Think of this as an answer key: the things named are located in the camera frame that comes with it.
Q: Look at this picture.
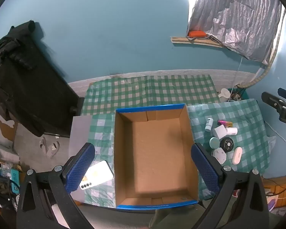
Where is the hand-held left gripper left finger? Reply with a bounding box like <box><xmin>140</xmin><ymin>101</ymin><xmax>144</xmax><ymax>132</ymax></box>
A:
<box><xmin>16</xmin><ymin>142</ymin><xmax>96</xmax><ymax>229</ymax></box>

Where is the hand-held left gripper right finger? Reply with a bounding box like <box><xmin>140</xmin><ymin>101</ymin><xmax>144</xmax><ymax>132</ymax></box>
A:
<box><xmin>191</xmin><ymin>143</ymin><xmax>270</xmax><ymax>229</ymax></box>

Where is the white hexagonal box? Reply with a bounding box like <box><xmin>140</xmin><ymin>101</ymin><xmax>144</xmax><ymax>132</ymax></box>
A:
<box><xmin>211</xmin><ymin>147</ymin><xmax>227</xmax><ymax>164</ymax></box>

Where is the teal round tin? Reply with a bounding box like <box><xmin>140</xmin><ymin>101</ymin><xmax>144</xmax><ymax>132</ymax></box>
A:
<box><xmin>209</xmin><ymin>137</ymin><xmax>220</xmax><ymax>151</ymax></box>

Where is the black round case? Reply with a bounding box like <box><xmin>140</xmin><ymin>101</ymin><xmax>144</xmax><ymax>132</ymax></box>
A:
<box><xmin>220</xmin><ymin>137</ymin><xmax>234</xmax><ymax>152</ymax></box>

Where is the white earbud case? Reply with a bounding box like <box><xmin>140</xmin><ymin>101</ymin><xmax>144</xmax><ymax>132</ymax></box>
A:
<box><xmin>232</xmin><ymin>147</ymin><xmax>243</xmax><ymax>165</ymax></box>

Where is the white cube box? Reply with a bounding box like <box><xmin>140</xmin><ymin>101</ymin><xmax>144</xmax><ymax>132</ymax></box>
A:
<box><xmin>214</xmin><ymin>126</ymin><xmax>227</xmax><ymax>140</ymax></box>

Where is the cardboard box with blue rim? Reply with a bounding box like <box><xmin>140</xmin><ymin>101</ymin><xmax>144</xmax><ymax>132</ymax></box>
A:
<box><xmin>114</xmin><ymin>104</ymin><xmax>199</xmax><ymax>209</ymax></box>

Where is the white smartphone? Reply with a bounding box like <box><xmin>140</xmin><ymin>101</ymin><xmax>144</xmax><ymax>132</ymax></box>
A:
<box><xmin>79</xmin><ymin>160</ymin><xmax>114</xmax><ymax>191</ymax></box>

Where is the large-check green tablecloth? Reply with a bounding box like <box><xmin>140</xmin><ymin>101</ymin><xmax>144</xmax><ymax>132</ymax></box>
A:
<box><xmin>84</xmin><ymin>99</ymin><xmax>276</xmax><ymax>207</ymax></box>

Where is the white jug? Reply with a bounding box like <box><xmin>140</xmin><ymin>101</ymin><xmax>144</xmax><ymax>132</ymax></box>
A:
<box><xmin>218</xmin><ymin>88</ymin><xmax>230</xmax><ymax>102</ymax></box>

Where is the teal carton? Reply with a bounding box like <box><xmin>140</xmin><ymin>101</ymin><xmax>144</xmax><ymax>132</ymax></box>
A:
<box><xmin>11</xmin><ymin>168</ymin><xmax>21</xmax><ymax>193</ymax></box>

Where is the olive green cloth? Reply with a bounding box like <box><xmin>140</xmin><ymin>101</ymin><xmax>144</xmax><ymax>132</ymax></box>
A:
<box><xmin>80</xmin><ymin>203</ymin><xmax>206</xmax><ymax>229</ymax></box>

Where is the silver tarp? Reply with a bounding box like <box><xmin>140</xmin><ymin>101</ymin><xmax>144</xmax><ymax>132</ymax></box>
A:
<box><xmin>187</xmin><ymin>0</ymin><xmax>283</xmax><ymax>65</ymax></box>

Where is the small-check green tablecloth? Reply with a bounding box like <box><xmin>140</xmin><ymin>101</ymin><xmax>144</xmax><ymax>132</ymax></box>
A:
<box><xmin>81</xmin><ymin>74</ymin><xmax>220</xmax><ymax>116</ymax></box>

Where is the black bag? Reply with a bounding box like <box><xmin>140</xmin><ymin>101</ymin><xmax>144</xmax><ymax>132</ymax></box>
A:
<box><xmin>0</xmin><ymin>20</ymin><xmax>85</xmax><ymax>137</ymax></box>

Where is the orange object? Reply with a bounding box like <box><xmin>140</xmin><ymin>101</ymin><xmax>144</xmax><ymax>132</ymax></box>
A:
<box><xmin>188</xmin><ymin>30</ymin><xmax>206</xmax><ymax>38</ymax></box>

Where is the wooden batten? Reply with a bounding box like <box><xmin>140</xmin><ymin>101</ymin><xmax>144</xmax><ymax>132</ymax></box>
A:
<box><xmin>170</xmin><ymin>36</ymin><xmax>226</xmax><ymax>48</ymax></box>

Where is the beige rope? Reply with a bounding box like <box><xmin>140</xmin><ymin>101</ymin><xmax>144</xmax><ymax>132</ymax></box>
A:
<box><xmin>245</xmin><ymin>10</ymin><xmax>286</xmax><ymax>87</ymax></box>

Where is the white cord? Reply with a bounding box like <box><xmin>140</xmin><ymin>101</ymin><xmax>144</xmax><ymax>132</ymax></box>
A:
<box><xmin>230</xmin><ymin>56</ymin><xmax>243</xmax><ymax>93</ymax></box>

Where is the black cable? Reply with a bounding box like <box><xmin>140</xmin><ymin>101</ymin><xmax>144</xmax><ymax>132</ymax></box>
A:
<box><xmin>262</xmin><ymin>177</ymin><xmax>286</xmax><ymax>196</ymax></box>

